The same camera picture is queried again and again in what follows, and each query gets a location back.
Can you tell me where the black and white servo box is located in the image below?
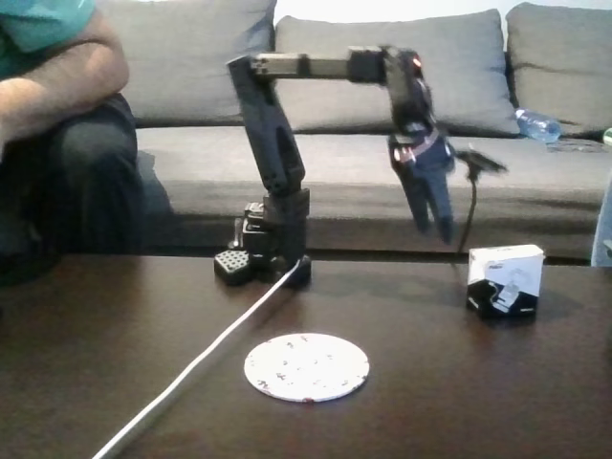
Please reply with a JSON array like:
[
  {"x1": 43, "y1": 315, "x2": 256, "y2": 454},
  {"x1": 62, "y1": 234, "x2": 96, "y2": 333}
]
[{"x1": 466, "y1": 244, "x2": 546, "y2": 324}]

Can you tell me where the grey sofa back cushion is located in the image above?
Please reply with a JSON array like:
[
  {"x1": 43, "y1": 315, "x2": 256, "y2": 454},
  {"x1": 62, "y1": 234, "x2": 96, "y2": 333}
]
[
  {"x1": 270, "y1": 8, "x2": 522, "y2": 139},
  {"x1": 95, "y1": 0, "x2": 278, "y2": 128},
  {"x1": 505, "y1": 2, "x2": 612, "y2": 140}
]

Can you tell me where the grey sofa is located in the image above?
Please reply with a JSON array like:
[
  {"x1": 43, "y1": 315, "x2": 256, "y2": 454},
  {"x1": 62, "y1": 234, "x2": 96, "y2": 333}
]
[{"x1": 90, "y1": 0, "x2": 612, "y2": 267}]

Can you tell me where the clear plastic water bottle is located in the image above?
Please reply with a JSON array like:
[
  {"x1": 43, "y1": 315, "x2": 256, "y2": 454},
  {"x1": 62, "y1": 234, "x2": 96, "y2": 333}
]
[{"x1": 514, "y1": 107, "x2": 563, "y2": 143}]

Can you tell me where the dark flat magazine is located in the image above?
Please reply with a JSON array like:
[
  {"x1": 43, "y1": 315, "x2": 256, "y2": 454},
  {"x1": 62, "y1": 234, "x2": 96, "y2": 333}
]
[{"x1": 544, "y1": 137, "x2": 612, "y2": 155}]

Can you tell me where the person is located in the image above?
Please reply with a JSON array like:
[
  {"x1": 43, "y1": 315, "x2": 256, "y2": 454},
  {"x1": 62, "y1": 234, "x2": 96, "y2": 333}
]
[
  {"x1": 590, "y1": 166, "x2": 612, "y2": 268},
  {"x1": 0, "y1": 0, "x2": 143, "y2": 288}
]

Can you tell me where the black perforated table clamp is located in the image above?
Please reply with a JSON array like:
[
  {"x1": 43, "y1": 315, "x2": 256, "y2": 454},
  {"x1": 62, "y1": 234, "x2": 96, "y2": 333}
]
[{"x1": 213, "y1": 217, "x2": 251, "y2": 287}]

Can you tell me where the round white speckled coaster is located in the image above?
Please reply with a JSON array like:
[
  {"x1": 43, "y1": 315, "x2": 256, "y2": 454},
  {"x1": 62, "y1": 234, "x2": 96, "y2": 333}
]
[{"x1": 243, "y1": 332, "x2": 372, "y2": 404}]

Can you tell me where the black camera cable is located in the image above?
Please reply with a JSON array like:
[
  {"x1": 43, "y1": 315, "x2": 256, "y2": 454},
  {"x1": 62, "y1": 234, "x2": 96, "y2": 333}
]
[{"x1": 451, "y1": 174, "x2": 480, "y2": 288}]

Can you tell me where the black camera box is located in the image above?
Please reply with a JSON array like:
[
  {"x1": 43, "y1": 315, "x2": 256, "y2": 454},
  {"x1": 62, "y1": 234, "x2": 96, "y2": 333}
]
[{"x1": 453, "y1": 146, "x2": 509, "y2": 182}]

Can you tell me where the white cable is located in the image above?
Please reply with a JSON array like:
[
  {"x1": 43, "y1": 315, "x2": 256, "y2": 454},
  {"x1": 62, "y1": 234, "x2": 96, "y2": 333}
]
[{"x1": 92, "y1": 259, "x2": 302, "y2": 459}]

